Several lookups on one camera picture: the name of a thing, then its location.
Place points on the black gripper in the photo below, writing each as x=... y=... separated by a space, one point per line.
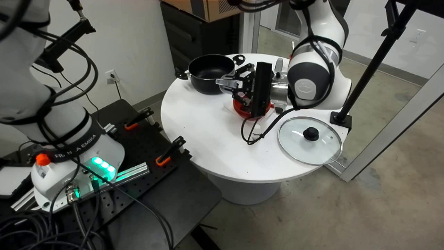
x=278 y=86

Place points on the red bowl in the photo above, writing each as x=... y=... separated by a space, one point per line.
x=242 y=107

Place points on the black cooking pot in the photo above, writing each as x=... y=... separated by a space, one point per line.
x=202 y=71

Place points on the white round table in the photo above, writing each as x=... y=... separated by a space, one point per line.
x=244 y=160

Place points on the black cabinet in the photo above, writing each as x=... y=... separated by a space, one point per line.
x=190 y=36

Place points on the cardboard box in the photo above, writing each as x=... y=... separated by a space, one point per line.
x=205 y=10

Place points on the glass pot lid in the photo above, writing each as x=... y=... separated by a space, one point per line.
x=309 y=140

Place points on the black orange clamp front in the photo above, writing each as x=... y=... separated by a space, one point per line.
x=166 y=156

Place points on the black orange clamp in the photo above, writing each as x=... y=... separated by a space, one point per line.
x=166 y=156
x=141 y=117

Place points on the black orange clamp rear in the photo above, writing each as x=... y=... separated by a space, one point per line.
x=141 y=117

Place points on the black breadboard mounting plate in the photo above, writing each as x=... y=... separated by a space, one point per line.
x=170 y=202

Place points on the black tripod stand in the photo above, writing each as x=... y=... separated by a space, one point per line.
x=398 y=13

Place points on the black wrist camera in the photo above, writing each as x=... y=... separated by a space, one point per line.
x=260 y=89

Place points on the wall power outlet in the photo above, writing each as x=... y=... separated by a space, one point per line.
x=111 y=77

